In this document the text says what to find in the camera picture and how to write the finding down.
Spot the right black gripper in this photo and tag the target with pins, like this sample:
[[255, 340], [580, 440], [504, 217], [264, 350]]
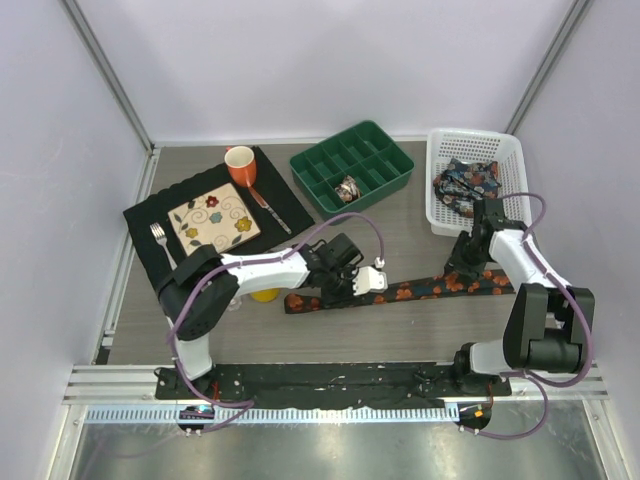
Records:
[[455, 262]]

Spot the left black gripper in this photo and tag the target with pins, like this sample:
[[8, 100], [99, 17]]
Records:
[[331, 300]]

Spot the black orange floral tie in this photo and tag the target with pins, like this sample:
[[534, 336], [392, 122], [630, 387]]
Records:
[[490, 282]]

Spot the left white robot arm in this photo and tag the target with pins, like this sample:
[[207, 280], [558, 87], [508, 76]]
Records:
[[197, 293]]

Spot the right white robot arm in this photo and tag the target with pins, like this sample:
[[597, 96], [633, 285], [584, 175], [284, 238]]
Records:
[[548, 334]]

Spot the blue floral tie in basket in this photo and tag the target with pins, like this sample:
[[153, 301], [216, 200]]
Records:
[[461, 184]]

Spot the yellow plastic mug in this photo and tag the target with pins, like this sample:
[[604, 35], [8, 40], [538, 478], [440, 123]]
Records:
[[265, 296]]

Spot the rolled tie in tray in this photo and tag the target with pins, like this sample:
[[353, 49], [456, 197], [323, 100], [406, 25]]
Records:
[[348, 190]]

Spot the black cloth placemat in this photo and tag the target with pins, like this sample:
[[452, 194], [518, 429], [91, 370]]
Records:
[[185, 173]]

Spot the clear plastic cup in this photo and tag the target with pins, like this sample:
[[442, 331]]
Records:
[[235, 304]]

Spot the white plastic basket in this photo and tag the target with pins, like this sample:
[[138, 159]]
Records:
[[469, 146]]

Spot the green divided organizer tray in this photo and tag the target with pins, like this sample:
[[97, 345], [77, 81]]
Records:
[[364, 151]]

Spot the square floral ceramic plate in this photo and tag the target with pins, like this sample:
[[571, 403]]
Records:
[[219, 218]]

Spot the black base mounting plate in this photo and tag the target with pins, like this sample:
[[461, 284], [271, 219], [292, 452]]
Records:
[[332, 386]]

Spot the orange ceramic mug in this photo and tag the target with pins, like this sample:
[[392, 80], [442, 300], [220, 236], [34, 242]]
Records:
[[241, 164]]

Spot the silver fork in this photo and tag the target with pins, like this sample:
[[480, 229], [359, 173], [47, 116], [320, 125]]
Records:
[[161, 239]]

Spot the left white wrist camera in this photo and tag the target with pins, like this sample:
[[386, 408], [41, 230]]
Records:
[[370, 278]]

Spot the orange handled table knife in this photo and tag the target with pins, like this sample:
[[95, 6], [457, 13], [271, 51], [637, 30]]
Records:
[[265, 205]]

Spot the white slotted cable duct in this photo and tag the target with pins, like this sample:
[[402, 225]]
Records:
[[183, 414]]

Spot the aluminium frame rail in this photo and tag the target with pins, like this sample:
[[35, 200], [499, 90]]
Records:
[[136, 384]]

